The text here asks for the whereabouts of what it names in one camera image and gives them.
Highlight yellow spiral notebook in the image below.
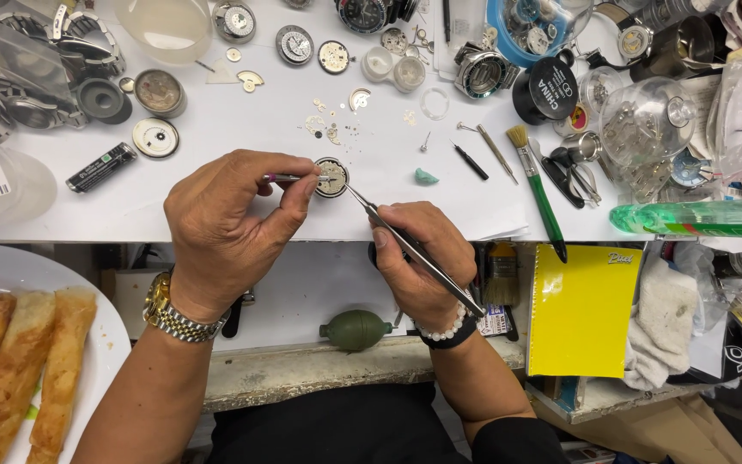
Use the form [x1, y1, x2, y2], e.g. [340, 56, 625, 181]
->
[526, 243, 644, 379]

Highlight green rubber air blower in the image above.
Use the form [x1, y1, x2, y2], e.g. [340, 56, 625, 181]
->
[318, 309, 395, 352]

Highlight red and yellow round tin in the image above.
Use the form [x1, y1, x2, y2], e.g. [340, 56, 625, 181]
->
[552, 102, 591, 138]

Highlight large glass dome cover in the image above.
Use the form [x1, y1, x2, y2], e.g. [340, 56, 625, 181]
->
[599, 76, 698, 169]

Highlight clear plastic dome cover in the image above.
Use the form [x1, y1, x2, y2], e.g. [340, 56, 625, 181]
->
[109, 0, 215, 66]

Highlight white plate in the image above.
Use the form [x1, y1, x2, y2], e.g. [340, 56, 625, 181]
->
[0, 244, 132, 464]

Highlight person's black clothing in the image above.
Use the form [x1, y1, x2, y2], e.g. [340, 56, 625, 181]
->
[206, 380, 569, 464]

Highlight small clear plastic cup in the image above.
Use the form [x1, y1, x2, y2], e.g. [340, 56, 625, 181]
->
[361, 46, 395, 84]
[392, 55, 427, 94]

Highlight clear crystal ring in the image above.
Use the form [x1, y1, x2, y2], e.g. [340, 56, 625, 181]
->
[419, 86, 451, 122]

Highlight person's right hand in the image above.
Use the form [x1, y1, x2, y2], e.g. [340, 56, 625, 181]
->
[368, 201, 479, 331]

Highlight white cloth rag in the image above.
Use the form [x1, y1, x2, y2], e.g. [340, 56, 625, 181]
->
[621, 256, 701, 392]

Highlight black-handled tool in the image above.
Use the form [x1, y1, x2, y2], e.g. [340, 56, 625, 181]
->
[221, 289, 256, 340]

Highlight white bead bracelet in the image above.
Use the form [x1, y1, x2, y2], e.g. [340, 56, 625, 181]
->
[413, 303, 470, 342]

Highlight steel watch case green bezel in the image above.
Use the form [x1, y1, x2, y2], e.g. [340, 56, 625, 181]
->
[453, 42, 522, 101]

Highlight round metal watch case back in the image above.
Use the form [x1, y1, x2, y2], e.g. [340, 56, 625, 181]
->
[133, 68, 188, 119]

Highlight small glass jar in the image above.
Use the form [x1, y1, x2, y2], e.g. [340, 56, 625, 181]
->
[578, 65, 623, 117]

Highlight blue watch dial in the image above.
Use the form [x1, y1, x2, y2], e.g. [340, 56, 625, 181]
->
[670, 149, 715, 189]

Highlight wide wooden paint brush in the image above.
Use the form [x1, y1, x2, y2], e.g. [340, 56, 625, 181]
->
[483, 241, 522, 308]

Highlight person's left hand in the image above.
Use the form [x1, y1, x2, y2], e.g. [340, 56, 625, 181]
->
[164, 150, 323, 317]

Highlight steel watch with bracelet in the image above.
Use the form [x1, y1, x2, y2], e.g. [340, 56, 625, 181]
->
[0, 5, 128, 79]

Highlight brown cardboard box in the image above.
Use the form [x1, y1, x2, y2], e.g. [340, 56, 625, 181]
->
[535, 392, 742, 464]

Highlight round watch movement in holder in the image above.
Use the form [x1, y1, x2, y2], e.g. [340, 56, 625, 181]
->
[313, 156, 351, 199]

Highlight short steel cylinder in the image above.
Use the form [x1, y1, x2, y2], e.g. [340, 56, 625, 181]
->
[562, 131, 603, 164]

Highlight clear plastic bag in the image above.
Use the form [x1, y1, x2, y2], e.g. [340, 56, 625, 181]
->
[0, 0, 77, 133]

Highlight scatter of tiny watch parts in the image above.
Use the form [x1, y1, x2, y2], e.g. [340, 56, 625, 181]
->
[302, 97, 418, 154]

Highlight silver gear plate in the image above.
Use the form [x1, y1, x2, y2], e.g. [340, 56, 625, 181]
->
[380, 26, 409, 56]

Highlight black cylindrical battery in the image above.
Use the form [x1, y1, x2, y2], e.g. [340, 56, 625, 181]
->
[65, 142, 139, 194]

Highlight steel watch bracelet in bag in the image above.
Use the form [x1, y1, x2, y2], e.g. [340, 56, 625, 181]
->
[0, 76, 90, 144]

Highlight black-handled pliers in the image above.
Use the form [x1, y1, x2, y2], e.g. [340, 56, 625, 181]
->
[528, 134, 603, 210]

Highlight watch movement with white dial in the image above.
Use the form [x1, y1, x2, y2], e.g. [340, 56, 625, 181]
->
[210, 0, 258, 45]

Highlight white watch dial disc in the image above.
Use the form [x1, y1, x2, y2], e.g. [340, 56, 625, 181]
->
[131, 116, 180, 160]

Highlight green-handled bristle brush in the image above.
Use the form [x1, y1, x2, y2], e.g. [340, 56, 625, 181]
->
[506, 124, 569, 264]

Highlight steel tweezers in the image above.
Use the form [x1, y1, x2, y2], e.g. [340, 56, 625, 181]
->
[344, 182, 488, 318]

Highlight gold half-round rotor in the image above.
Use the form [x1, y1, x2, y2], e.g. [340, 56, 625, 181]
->
[236, 70, 266, 94]

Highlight thin black pin tool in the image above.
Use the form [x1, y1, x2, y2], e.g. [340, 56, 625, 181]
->
[450, 140, 490, 182]

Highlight black diver watch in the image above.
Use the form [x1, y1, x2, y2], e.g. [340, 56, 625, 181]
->
[335, 0, 421, 35]

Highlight steel cup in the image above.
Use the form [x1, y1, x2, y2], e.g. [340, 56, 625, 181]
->
[631, 15, 717, 82]

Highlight blue tray with clear dome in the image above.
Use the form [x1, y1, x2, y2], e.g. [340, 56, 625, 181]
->
[485, 0, 595, 69]

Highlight gold and steel wristwatch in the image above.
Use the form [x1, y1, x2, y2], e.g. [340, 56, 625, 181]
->
[143, 271, 231, 343]

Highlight black round rubber holder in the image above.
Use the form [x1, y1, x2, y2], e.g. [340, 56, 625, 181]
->
[76, 77, 134, 126]

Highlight small printed card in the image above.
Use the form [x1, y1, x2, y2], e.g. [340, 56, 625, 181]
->
[476, 303, 514, 338]

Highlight small purple-tipped screwdriver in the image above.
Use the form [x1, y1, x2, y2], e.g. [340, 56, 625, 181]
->
[263, 172, 337, 184]

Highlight silver watch movement with date ring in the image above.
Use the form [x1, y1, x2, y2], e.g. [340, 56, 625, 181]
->
[274, 24, 316, 67]

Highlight green plastic bottle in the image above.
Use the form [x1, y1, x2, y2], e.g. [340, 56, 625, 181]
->
[608, 198, 742, 240]

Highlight black wrist band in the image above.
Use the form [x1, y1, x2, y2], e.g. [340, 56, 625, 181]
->
[419, 314, 480, 351]

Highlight thin metal pin tool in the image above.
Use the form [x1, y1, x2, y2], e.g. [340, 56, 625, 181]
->
[477, 123, 519, 186]

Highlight pale round watch movement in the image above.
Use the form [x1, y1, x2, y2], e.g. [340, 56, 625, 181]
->
[317, 39, 353, 76]

